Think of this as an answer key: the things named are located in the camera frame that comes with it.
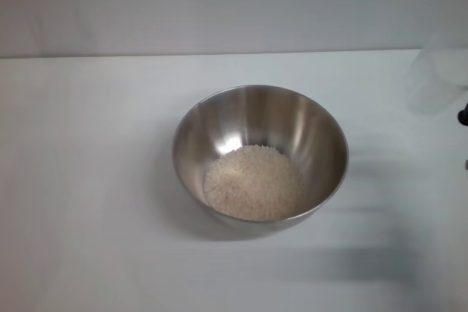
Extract white rice grains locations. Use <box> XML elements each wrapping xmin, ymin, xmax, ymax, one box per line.
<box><xmin>203</xmin><ymin>145</ymin><xmax>306</xmax><ymax>222</ymax></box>

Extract stainless steel bowl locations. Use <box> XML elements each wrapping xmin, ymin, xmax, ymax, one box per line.
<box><xmin>171</xmin><ymin>84</ymin><xmax>351</xmax><ymax>242</ymax></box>

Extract clear plastic measuring cup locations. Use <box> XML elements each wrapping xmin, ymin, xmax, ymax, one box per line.
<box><xmin>406</xmin><ymin>32</ymin><xmax>468</xmax><ymax>115</ymax></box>

